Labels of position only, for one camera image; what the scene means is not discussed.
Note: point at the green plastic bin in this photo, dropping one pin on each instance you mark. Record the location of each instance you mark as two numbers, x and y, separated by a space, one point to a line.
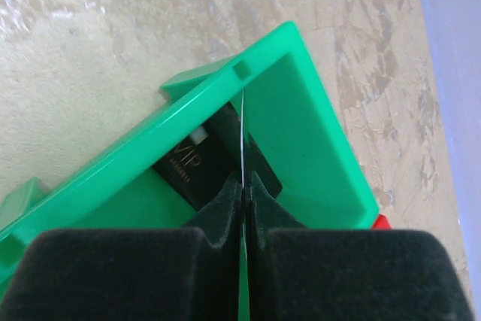
275 84

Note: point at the middle red plastic bin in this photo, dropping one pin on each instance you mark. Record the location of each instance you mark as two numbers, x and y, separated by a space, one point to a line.
381 223

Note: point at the black credit card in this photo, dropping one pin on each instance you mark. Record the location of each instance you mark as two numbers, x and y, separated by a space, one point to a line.
244 302

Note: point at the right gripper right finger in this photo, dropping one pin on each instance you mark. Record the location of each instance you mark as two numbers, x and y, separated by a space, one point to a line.
297 273

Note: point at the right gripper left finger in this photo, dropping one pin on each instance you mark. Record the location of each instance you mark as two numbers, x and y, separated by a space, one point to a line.
185 273

